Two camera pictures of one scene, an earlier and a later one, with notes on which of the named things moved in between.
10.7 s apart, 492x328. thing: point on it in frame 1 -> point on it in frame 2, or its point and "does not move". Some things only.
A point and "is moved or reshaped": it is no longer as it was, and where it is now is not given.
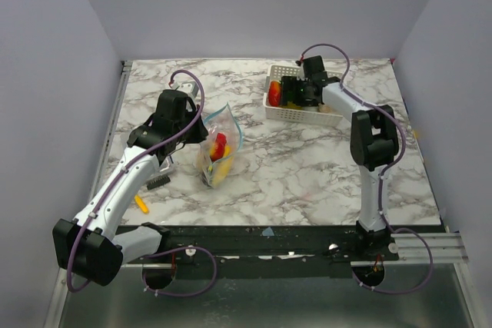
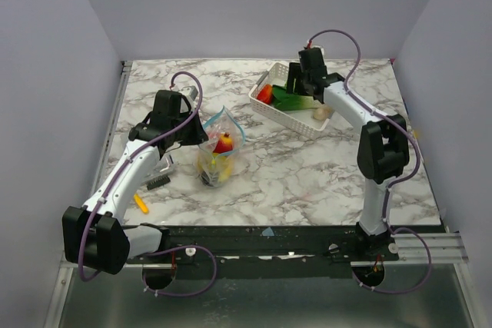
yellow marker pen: [140, 202] does not move
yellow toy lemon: [203, 160] does not move
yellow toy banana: [224, 167] is moved or reshaped
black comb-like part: [157, 182] does not move
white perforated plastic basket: [274, 73] is moved or reshaped
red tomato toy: [274, 93] -> [265, 94]
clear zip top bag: [217, 154] does not move
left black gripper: [200, 135] does not move
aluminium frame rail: [124, 70] does not move
